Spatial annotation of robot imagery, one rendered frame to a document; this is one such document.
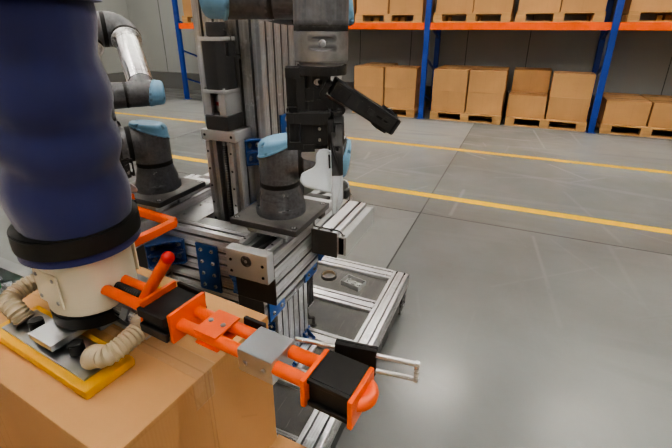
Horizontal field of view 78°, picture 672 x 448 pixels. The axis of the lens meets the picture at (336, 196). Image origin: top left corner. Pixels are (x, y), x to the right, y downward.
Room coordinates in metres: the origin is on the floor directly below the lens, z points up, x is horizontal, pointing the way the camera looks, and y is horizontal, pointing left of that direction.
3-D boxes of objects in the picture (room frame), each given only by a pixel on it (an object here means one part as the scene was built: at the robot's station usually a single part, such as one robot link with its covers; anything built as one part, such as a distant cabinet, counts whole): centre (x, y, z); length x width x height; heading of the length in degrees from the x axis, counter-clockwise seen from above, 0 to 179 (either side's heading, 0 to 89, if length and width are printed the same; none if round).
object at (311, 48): (0.61, 0.02, 1.53); 0.08 x 0.08 x 0.05
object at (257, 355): (0.53, 0.11, 1.07); 0.07 x 0.07 x 0.04; 61
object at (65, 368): (0.68, 0.57, 0.97); 0.34 x 0.10 x 0.05; 61
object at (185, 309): (0.64, 0.30, 1.07); 0.10 x 0.08 x 0.06; 151
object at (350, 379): (0.46, 0.00, 1.07); 0.08 x 0.07 x 0.05; 61
